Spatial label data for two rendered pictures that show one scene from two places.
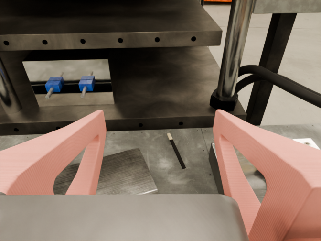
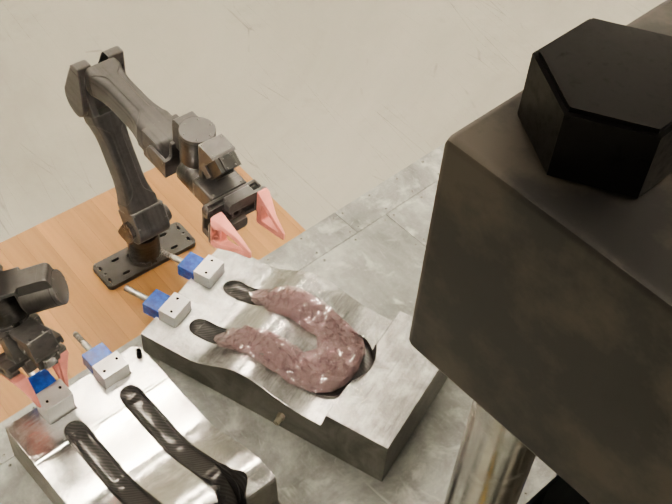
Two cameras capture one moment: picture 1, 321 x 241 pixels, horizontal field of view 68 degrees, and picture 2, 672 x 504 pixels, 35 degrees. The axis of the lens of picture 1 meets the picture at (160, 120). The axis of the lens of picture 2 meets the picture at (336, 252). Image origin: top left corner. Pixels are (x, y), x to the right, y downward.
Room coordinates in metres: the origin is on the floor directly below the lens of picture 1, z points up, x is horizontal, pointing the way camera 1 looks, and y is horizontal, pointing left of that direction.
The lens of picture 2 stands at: (0.95, -0.65, 2.41)
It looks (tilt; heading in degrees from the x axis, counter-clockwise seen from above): 49 degrees down; 137
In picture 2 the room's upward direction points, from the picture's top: 5 degrees clockwise
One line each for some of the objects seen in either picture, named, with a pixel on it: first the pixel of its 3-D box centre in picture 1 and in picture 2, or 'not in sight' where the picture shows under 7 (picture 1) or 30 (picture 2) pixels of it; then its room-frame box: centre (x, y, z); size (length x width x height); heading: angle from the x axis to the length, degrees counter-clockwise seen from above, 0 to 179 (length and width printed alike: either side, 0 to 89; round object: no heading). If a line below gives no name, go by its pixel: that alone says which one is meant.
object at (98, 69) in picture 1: (85, 55); not in sight; (0.96, 0.32, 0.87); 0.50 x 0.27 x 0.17; 3
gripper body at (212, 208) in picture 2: not in sight; (222, 198); (-0.01, 0.00, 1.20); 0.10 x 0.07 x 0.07; 90
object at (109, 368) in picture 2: not in sight; (95, 356); (-0.08, -0.23, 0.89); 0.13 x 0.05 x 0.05; 4
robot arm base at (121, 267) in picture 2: not in sight; (143, 243); (-0.29, 0.00, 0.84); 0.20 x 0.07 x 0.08; 90
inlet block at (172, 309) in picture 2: not in sight; (154, 302); (-0.14, -0.07, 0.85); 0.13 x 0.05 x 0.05; 20
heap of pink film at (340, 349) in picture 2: not in sight; (294, 332); (0.09, 0.07, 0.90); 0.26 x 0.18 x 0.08; 20
